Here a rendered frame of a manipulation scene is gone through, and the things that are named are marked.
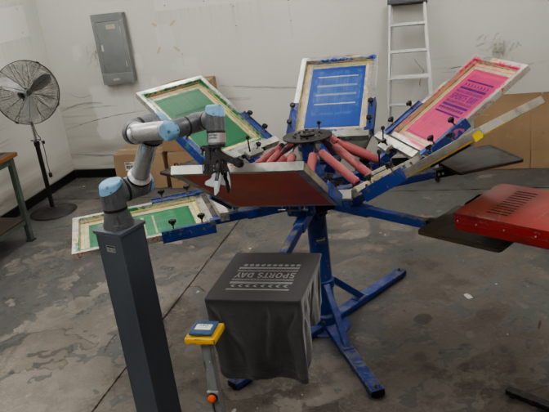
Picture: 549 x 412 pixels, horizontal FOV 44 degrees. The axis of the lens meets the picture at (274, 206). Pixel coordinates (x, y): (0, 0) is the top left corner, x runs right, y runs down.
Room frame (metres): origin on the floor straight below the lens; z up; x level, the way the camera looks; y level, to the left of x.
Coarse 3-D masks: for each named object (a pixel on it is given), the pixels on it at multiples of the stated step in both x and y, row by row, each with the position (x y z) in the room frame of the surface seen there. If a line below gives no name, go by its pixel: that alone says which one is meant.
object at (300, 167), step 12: (180, 168) 2.80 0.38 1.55; (192, 168) 2.79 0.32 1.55; (240, 168) 2.72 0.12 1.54; (252, 168) 2.70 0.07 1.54; (264, 168) 2.69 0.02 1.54; (276, 168) 2.67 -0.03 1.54; (288, 168) 2.65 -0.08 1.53; (300, 168) 2.64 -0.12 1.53; (312, 180) 2.79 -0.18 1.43; (204, 192) 3.12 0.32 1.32; (324, 192) 3.00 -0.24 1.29; (228, 204) 3.38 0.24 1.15; (312, 204) 3.28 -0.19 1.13; (324, 204) 3.27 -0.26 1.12; (336, 204) 3.26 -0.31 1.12
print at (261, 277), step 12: (252, 264) 3.04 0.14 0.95; (264, 264) 3.02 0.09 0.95; (276, 264) 3.01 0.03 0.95; (288, 264) 2.99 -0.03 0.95; (300, 264) 2.97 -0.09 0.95; (240, 276) 2.92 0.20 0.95; (252, 276) 2.91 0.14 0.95; (264, 276) 2.89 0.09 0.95; (276, 276) 2.87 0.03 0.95; (288, 276) 2.86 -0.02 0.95; (228, 288) 2.82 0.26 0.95; (240, 288) 2.81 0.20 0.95; (252, 288) 2.79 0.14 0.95; (264, 288) 2.78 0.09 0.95; (276, 288) 2.76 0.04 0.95; (288, 288) 2.75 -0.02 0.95
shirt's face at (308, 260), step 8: (240, 256) 3.16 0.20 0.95; (248, 256) 3.14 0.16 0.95; (256, 256) 3.13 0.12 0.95; (264, 256) 3.12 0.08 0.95; (272, 256) 3.11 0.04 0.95; (280, 256) 3.09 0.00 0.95; (288, 256) 3.08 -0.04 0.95; (296, 256) 3.07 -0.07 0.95; (304, 256) 3.06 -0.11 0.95; (312, 256) 3.05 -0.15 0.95; (232, 264) 3.07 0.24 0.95; (240, 264) 3.06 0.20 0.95; (304, 264) 2.97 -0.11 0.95; (312, 264) 2.96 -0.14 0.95; (224, 272) 2.99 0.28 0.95; (232, 272) 2.98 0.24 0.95; (304, 272) 2.88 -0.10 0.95; (224, 280) 2.90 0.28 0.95; (296, 280) 2.81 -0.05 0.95; (304, 280) 2.80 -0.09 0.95; (216, 288) 2.84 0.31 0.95; (224, 288) 2.83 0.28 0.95; (296, 288) 2.74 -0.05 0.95; (304, 288) 2.73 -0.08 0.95; (208, 296) 2.77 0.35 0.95; (216, 296) 2.76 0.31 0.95; (224, 296) 2.75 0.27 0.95; (232, 296) 2.74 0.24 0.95; (240, 296) 2.73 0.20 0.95; (248, 296) 2.72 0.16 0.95; (256, 296) 2.71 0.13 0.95; (264, 296) 2.70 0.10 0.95; (272, 296) 2.69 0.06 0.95; (280, 296) 2.68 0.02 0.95; (288, 296) 2.67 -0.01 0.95; (296, 296) 2.66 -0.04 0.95
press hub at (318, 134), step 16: (320, 128) 4.09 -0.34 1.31; (304, 144) 3.94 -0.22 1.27; (304, 160) 3.95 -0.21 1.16; (320, 176) 3.91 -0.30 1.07; (320, 208) 3.78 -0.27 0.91; (320, 224) 3.92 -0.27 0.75; (320, 240) 3.91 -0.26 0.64; (320, 272) 3.91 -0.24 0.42; (320, 320) 3.90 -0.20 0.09; (320, 336) 3.83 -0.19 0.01
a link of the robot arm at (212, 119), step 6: (210, 108) 2.63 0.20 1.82; (216, 108) 2.63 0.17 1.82; (222, 108) 2.65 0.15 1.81; (204, 114) 2.66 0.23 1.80; (210, 114) 2.62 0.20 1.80; (216, 114) 2.62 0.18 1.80; (222, 114) 2.64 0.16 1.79; (204, 120) 2.65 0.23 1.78; (210, 120) 2.62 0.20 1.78; (216, 120) 2.62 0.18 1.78; (222, 120) 2.63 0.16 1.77; (204, 126) 2.66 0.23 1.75; (210, 126) 2.61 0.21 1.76; (216, 126) 2.61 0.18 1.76; (222, 126) 2.62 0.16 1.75; (210, 132) 2.61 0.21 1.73; (216, 132) 2.68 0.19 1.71
